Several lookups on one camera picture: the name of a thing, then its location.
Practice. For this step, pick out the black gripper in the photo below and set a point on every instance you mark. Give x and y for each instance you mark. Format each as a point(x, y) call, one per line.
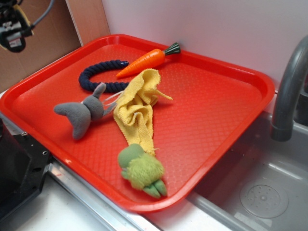
point(11, 38)

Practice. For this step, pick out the yellow sponge with grey pad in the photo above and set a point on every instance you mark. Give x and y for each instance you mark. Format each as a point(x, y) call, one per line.
point(25, 24)

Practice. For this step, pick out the brown cardboard panel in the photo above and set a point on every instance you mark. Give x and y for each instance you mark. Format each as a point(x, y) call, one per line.
point(69, 25)

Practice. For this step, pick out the grey plush toy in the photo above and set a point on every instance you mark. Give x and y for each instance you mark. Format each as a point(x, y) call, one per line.
point(80, 115)

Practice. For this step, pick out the orange plastic toy carrot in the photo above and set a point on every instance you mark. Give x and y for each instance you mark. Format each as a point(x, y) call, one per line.
point(151, 59)

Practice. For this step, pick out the yellow microfibre cloth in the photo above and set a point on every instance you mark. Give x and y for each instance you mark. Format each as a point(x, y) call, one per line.
point(134, 109)

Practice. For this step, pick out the green plush toy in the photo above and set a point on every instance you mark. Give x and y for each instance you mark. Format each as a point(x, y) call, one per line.
point(142, 170)

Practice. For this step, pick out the red plastic tray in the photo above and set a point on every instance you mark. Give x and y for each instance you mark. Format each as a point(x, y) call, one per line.
point(209, 104)

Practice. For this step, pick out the grey toy faucet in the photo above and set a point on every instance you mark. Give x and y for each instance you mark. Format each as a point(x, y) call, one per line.
point(291, 104)

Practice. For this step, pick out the grey toy sink basin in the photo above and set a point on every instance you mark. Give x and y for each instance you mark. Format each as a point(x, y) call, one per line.
point(259, 184)

